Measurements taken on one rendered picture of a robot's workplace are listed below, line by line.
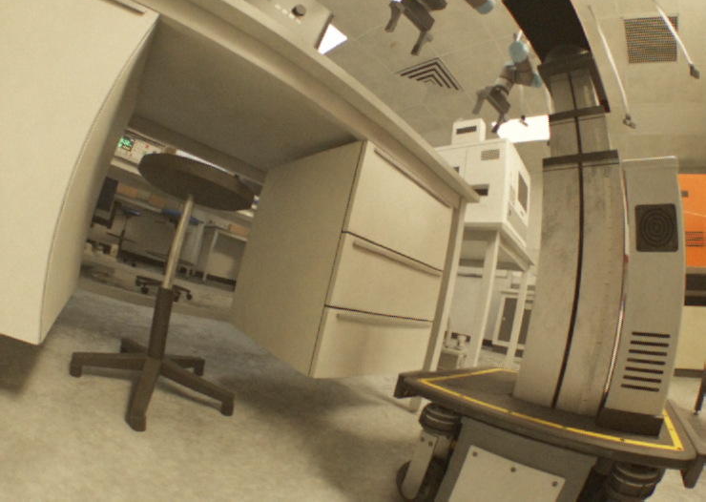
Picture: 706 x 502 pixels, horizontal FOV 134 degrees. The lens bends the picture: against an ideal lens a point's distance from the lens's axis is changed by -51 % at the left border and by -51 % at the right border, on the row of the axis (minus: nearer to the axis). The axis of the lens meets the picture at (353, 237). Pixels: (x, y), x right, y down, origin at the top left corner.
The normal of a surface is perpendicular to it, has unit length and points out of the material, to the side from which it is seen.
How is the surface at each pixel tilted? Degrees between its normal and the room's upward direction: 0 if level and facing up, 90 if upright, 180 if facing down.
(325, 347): 90
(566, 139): 90
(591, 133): 90
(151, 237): 90
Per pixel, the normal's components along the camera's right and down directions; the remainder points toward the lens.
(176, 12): 0.69, 0.03
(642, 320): -0.76, -0.28
